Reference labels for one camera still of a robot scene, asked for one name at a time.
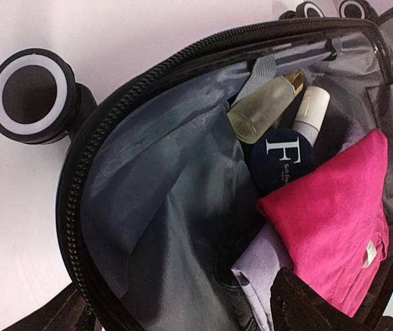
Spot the lavender folded garment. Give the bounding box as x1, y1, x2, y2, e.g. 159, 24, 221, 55
231, 223, 293, 330

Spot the magenta garment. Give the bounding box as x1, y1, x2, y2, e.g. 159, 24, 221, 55
257, 130, 389, 317

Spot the navy round powder compact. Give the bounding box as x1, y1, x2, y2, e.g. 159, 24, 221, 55
250, 129, 316, 194

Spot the clear glass perfume bottle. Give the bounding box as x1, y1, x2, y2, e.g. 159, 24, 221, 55
228, 70, 304, 144

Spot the white cosmetic tube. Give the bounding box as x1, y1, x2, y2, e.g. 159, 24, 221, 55
292, 86, 330, 146

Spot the pink hard-shell suitcase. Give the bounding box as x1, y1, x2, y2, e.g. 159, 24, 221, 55
0, 1, 393, 330

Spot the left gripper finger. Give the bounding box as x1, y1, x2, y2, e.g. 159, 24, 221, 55
267, 267, 393, 331

